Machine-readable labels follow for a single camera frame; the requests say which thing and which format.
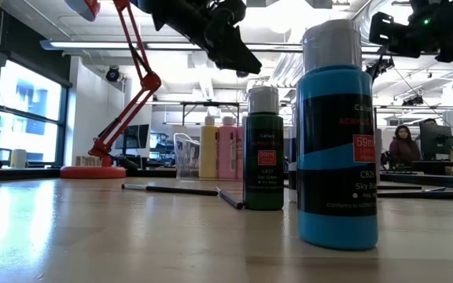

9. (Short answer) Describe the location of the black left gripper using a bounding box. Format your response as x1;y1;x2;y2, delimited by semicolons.
194;7;263;75

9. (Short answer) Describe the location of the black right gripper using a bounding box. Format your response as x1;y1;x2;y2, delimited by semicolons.
369;11;453;63

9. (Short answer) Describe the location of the yellow large paint bottle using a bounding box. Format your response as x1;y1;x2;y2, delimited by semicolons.
198;115;220;180

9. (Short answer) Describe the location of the green small paint bottle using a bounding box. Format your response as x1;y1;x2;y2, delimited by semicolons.
242;86;285;211

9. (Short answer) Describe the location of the sky blue small paint bottle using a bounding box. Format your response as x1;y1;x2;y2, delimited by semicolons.
296;19;379;252

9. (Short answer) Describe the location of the black computer monitor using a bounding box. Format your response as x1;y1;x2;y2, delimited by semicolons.
418;119;453;156

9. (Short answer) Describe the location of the clear plastic organizer bin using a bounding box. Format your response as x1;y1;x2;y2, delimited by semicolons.
173;132;247;182

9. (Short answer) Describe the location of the black office desk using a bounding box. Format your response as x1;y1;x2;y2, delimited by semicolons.
413;159;453;177

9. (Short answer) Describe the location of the long ceiling light strip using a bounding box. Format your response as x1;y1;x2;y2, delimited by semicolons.
39;39;304;53

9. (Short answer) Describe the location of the beige small blocks row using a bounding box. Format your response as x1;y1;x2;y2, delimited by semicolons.
75;155;102;167

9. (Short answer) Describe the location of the red desk lamp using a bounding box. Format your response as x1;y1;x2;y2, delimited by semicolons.
59;0;163;180

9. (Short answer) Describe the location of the large window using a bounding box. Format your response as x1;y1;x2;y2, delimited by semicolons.
0;58;69;168

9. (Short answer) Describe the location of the white canister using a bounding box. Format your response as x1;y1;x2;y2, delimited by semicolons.
10;149;28;169

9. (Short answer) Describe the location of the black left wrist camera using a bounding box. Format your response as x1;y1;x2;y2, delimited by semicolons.
215;0;248;25

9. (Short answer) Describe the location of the dark wall screen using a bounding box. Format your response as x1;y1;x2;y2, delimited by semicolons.
114;123;151;150

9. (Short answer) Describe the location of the black aluminium table frame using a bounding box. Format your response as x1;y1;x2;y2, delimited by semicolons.
378;171;453;192

